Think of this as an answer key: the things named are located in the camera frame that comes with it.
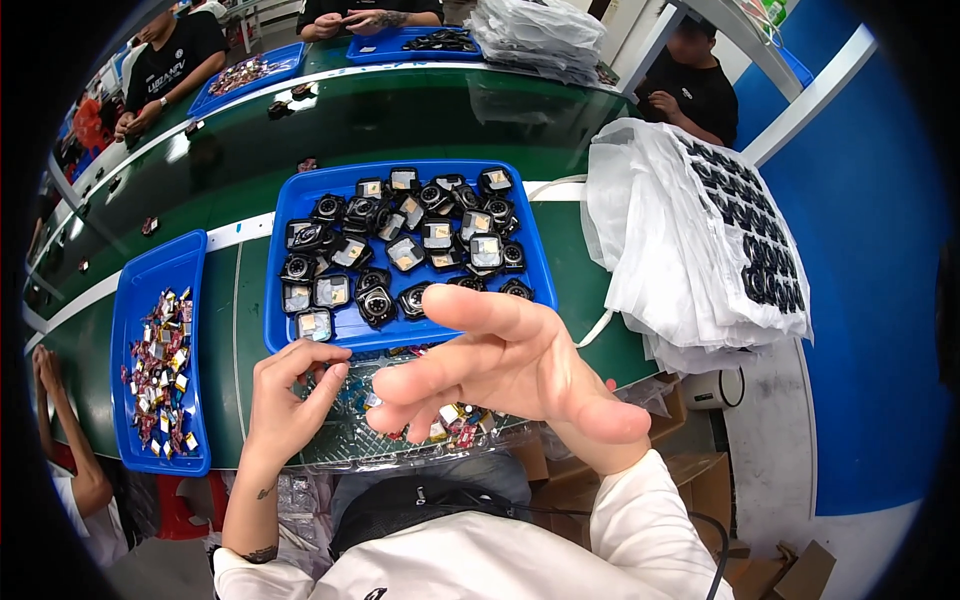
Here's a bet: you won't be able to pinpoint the white round container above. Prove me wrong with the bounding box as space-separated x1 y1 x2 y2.
681 366 747 411

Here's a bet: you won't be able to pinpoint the blue tray with black parts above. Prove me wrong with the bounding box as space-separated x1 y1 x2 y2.
346 27 485 66

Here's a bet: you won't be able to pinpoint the heap of small circuit parts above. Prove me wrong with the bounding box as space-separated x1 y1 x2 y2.
330 345 500 451

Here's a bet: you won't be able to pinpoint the clear plastic blister tray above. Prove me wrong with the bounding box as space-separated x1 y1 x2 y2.
288 345 543 474

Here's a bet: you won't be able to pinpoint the pile of small battery parts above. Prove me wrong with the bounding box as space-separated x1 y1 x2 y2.
121 286 201 460

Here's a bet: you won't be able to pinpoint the large blue plastic tray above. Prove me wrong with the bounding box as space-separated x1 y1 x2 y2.
262 159 560 355

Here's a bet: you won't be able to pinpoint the person's legs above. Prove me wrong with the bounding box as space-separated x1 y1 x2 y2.
330 450 535 526

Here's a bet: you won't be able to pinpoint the person's right hand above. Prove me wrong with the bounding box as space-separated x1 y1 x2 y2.
364 283 654 477

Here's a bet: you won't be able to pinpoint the stack of white foam sheets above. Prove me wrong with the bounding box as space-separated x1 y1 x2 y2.
581 118 815 375

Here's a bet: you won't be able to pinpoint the person's left hand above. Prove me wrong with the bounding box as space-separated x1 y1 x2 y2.
241 339 354 475

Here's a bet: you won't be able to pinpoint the person's body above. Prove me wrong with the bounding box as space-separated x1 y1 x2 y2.
212 476 725 600

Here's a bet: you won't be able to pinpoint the red plastic stool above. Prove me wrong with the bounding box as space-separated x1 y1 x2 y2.
153 471 230 541

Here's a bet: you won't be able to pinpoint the pile of black watch cases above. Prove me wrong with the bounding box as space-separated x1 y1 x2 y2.
279 166 536 344

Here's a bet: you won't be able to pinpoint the heap of clear plastic bags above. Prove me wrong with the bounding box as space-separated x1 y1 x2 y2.
276 471 336 575

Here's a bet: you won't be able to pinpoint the brown cardboard boxes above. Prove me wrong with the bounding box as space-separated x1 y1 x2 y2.
517 382 837 600

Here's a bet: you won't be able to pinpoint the white metal frame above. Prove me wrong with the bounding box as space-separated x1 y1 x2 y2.
618 0 879 168

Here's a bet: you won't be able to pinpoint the white cable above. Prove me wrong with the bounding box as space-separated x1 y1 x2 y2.
527 174 616 350

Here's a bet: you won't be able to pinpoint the stack of clear plastic bags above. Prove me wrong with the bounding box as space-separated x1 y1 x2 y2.
465 0 607 87

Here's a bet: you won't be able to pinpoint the blue tray with coloured parts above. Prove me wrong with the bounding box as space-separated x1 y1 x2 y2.
187 42 307 120

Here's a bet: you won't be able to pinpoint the narrow blue plastic tray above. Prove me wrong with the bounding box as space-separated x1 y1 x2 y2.
110 228 213 478

